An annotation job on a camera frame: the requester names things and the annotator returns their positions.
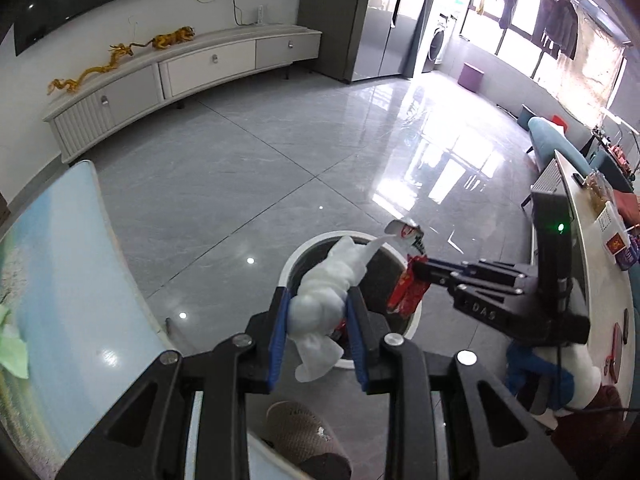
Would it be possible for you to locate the dark red snack packet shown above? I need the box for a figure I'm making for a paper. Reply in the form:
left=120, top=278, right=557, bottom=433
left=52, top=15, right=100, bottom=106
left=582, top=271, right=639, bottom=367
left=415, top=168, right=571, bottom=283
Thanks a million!
left=382, top=218, right=433, bottom=319

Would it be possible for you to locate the white tissue wad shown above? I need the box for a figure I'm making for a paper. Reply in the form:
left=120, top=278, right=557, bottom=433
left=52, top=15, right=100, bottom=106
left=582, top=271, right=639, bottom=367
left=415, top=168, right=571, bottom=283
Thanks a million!
left=286, top=235, right=392, bottom=382

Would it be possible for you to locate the brown mesh slipper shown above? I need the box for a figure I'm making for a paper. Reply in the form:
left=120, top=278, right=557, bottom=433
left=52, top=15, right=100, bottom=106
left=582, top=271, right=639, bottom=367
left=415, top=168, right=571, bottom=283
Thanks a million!
left=265, top=401, right=352, bottom=480

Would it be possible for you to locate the teal sofa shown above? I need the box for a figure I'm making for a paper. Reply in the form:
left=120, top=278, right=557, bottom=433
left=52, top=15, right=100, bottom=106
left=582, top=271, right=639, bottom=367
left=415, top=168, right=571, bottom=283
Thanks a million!
left=527, top=116, right=623, bottom=184

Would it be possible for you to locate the landscape print table cover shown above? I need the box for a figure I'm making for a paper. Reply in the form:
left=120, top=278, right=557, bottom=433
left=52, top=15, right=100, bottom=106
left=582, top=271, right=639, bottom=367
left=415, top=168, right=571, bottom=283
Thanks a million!
left=1, top=160, right=171, bottom=479

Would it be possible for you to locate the purple stool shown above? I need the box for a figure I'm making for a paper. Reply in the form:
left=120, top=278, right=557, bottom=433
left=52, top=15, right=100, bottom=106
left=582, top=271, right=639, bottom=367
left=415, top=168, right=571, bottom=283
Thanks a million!
left=458, top=63, right=485, bottom=93

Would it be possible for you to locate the white washing machine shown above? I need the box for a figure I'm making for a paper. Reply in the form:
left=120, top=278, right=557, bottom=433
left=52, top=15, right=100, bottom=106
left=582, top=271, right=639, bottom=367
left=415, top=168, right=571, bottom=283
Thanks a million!
left=423, top=13, right=457, bottom=73

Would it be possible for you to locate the grey steel refrigerator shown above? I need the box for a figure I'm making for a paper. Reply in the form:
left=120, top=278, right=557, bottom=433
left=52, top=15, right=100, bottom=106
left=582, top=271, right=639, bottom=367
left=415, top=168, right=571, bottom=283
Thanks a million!
left=297, top=0, right=433, bottom=84

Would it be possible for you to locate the light green plastic bag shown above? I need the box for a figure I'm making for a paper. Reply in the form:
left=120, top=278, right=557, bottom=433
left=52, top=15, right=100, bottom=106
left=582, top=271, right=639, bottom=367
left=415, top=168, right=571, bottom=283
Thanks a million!
left=0, top=304, right=29, bottom=379

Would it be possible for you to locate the grey white tv cabinet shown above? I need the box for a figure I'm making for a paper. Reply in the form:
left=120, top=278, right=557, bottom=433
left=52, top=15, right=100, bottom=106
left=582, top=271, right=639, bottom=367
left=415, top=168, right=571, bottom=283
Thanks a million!
left=43, top=25, right=321, bottom=162

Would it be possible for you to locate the golden tiger figurine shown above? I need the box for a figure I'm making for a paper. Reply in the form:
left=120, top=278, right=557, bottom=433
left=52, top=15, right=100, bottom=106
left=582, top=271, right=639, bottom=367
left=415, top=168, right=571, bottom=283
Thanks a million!
left=151, top=26, right=195, bottom=50

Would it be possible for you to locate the golden dragon figurine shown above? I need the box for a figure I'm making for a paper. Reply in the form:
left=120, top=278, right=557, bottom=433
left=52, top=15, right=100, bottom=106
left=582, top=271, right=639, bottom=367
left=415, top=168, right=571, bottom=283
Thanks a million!
left=47, top=42, right=146, bottom=96

